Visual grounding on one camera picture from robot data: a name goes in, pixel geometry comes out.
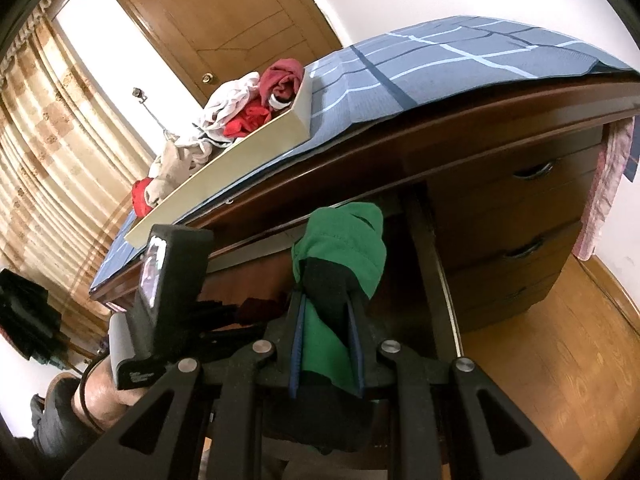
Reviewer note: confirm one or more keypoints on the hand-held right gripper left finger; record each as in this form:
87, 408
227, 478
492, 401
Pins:
297, 345

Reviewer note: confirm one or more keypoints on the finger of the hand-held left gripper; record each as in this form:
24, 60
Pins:
235, 330
217, 307

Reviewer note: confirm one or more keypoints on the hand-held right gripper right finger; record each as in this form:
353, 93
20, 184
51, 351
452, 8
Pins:
356, 347

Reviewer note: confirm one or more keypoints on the green and black underwear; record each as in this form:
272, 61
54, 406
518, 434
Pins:
345, 250

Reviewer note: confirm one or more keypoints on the wooden drawer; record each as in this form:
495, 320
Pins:
510, 300
520, 265
430, 270
500, 200

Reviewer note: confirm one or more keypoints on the beige dotted underwear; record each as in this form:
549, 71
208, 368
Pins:
175, 170

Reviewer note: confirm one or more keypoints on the beige shallow tray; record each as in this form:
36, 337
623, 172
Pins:
240, 170

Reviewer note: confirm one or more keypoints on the white and black underwear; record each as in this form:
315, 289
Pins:
205, 142

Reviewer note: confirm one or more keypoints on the pale pink underwear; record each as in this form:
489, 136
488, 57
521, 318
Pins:
230, 97

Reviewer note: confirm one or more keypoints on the dark red grey-banded underwear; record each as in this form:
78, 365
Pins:
282, 77

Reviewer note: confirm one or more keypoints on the person's left forearm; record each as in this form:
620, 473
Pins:
55, 415

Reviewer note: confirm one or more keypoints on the closed wooden drawer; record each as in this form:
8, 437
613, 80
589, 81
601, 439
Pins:
500, 200
520, 265
510, 300

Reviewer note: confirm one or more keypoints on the person's left hand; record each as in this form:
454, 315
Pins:
107, 395

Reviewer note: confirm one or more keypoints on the black bag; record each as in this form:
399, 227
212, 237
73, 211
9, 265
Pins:
27, 310

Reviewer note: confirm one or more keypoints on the beige patterned curtain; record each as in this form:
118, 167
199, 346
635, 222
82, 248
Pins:
60, 160

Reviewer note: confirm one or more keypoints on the metal tripod stand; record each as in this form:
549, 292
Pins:
155, 115

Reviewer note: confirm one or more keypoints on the dark wooden desk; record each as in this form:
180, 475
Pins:
450, 125

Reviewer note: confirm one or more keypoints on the brown wooden door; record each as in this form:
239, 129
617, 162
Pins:
225, 20

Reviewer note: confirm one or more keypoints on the blue checked cloth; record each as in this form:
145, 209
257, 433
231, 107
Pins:
425, 65

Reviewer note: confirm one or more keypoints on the pink hanging cloth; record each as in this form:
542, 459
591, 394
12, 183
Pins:
607, 190

